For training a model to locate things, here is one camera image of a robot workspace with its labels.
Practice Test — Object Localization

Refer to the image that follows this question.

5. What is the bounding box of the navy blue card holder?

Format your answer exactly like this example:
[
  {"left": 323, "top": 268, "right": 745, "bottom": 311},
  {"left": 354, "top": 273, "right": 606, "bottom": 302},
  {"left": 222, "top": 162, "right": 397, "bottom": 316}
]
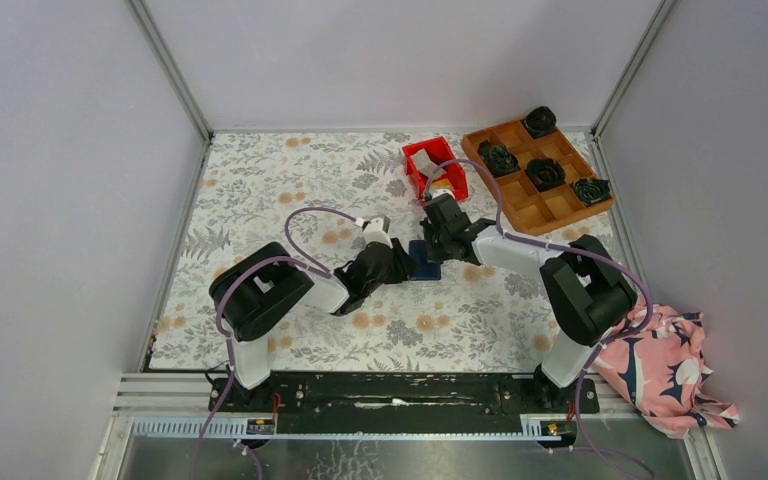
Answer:
[{"left": 408, "top": 240, "right": 442, "bottom": 281}]

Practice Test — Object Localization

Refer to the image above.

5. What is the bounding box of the red plastic bin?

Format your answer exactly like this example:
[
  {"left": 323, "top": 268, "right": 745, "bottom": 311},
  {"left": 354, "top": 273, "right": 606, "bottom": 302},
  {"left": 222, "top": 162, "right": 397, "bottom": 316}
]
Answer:
[{"left": 402, "top": 136, "right": 469, "bottom": 201}]

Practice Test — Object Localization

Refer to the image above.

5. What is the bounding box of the wooden compartment tray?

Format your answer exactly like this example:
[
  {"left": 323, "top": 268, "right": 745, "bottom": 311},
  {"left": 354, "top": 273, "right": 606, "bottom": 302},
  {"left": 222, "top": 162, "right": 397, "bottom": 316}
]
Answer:
[{"left": 461, "top": 118, "right": 615, "bottom": 236}]

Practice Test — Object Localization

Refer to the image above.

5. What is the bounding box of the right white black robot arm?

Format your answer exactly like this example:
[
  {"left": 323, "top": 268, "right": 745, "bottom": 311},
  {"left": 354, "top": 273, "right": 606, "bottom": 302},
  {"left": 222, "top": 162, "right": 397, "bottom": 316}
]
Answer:
[{"left": 420, "top": 193, "right": 637, "bottom": 412}]

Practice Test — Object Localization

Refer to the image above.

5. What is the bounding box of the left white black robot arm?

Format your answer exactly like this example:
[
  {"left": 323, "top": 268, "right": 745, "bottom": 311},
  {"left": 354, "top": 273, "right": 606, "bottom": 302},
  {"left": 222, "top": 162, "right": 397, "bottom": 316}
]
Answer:
[{"left": 208, "top": 238, "right": 418, "bottom": 411}]

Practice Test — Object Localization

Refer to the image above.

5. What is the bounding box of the gold card in bin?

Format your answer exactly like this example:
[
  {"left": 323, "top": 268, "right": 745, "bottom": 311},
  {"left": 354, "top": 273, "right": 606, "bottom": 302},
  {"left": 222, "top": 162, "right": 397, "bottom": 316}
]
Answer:
[{"left": 431, "top": 178, "right": 454, "bottom": 191}]

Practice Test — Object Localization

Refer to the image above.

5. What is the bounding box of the stack of silver cards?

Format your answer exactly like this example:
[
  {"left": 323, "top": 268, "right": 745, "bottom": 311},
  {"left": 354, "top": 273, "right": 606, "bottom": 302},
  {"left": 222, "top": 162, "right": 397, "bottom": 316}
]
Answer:
[{"left": 411, "top": 149, "right": 445, "bottom": 181}]

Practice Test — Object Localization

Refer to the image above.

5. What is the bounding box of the rolled green tie bottom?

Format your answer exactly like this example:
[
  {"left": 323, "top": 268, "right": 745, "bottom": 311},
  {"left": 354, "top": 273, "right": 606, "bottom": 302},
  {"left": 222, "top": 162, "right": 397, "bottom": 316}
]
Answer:
[{"left": 477, "top": 141, "right": 521, "bottom": 178}]

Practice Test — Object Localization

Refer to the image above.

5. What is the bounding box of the rolled dark tie centre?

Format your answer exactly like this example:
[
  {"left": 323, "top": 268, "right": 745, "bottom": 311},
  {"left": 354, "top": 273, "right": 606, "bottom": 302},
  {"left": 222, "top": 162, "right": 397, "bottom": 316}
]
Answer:
[{"left": 525, "top": 158, "right": 566, "bottom": 192}]

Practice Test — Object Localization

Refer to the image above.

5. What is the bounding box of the rolled dark tie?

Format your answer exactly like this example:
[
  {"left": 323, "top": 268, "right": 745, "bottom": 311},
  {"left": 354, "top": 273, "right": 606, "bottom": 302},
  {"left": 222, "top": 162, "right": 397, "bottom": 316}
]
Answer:
[
  {"left": 521, "top": 106, "right": 557, "bottom": 139},
  {"left": 525, "top": 158, "right": 566, "bottom": 192}
]

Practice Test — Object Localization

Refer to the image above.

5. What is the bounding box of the rolled dark tie top left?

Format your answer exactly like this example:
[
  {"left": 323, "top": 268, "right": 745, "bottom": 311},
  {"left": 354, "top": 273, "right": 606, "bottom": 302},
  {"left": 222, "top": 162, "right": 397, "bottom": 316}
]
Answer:
[{"left": 521, "top": 106, "right": 557, "bottom": 139}]

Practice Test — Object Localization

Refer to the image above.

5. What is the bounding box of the pink floral cloth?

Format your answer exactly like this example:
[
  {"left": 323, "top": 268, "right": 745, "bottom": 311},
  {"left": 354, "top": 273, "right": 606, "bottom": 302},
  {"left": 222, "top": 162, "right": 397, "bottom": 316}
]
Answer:
[{"left": 590, "top": 304, "right": 740, "bottom": 439}]

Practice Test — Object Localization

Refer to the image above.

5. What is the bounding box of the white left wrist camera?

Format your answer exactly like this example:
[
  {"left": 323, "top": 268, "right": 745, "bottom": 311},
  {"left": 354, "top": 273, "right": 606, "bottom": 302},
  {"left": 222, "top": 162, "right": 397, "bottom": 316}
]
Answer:
[{"left": 354, "top": 215, "right": 393, "bottom": 249}]

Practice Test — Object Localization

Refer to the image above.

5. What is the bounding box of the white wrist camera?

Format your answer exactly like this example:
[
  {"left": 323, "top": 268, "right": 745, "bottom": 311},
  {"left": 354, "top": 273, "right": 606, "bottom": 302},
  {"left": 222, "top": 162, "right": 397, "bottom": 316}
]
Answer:
[
  {"left": 354, "top": 215, "right": 393, "bottom": 249},
  {"left": 423, "top": 188, "right": 454, "bottom": 202}
]

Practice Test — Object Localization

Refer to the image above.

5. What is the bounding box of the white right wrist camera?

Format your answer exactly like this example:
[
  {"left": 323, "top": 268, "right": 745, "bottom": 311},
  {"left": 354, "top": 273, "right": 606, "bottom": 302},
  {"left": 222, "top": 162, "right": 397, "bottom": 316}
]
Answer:
[{"left": 423, "top": 188, "right": 454, "bottom": 202}]

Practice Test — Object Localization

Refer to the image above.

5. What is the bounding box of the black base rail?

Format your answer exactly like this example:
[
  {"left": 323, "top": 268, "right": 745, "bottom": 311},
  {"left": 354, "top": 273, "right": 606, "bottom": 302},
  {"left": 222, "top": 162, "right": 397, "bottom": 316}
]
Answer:
[{"left": 208, "top": 371, "right": 600, "bottom": 439}]

